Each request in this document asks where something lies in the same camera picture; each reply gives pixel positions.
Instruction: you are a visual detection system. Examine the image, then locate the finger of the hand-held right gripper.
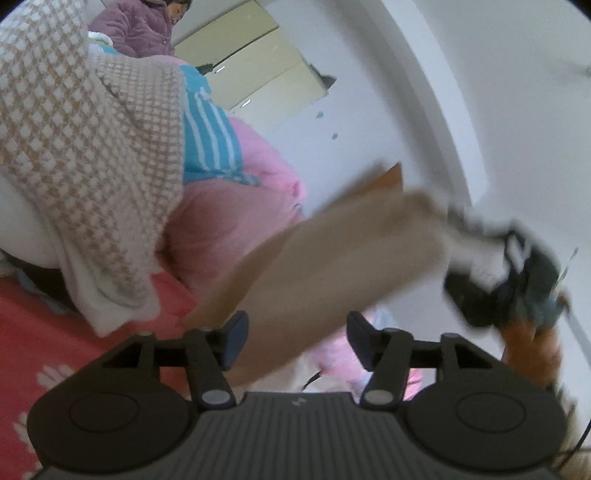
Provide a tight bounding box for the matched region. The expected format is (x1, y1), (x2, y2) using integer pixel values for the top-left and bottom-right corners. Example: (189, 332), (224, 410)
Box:
(443, 270), (506, 328)
(450, 210), (509, 245)

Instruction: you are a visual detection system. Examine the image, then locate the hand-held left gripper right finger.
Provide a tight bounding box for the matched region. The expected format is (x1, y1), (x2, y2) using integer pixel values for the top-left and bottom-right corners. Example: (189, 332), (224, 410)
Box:
(346, 311), (497, 409)

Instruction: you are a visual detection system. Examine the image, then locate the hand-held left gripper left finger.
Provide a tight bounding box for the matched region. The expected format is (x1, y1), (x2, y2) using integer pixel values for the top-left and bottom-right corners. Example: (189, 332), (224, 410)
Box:
(102, 311), (250, 409)

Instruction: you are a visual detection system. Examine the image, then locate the beige jacket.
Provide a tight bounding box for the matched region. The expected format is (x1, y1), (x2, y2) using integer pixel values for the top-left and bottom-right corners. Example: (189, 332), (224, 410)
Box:
(185, 187), (509, 393)

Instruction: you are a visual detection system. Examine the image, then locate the person's right hand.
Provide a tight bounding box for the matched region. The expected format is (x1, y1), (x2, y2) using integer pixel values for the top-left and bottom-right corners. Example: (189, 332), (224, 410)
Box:
(502, 318), (566, 393)

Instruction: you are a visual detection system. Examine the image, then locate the brown wooden door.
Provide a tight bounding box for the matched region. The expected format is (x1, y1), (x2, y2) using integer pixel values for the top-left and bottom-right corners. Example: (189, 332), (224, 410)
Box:
(342, 161), (405, 205)

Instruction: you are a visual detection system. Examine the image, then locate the pink grey floral quilt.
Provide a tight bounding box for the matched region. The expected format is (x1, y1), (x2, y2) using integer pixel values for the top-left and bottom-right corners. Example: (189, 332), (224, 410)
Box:
(157, 115), (423, 402)

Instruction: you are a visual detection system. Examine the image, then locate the dark blue cloth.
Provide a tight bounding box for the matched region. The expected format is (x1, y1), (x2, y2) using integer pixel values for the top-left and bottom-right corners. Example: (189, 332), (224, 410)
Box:
(0, 249), (72, 315)

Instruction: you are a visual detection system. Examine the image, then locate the turquoise striped cloth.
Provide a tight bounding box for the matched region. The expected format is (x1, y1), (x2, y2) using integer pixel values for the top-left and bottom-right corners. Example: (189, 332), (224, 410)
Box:
(178, 65), (259, 185)

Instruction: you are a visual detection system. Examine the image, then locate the white brown checked blanket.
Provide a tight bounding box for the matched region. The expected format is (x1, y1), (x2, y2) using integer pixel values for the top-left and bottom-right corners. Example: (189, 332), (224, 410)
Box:
(0, 0), (188, 335)

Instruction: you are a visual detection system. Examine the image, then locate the cream wardrobe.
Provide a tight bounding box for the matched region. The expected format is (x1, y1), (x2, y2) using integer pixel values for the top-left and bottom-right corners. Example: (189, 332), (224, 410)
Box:
(173, 0), (338, 116)

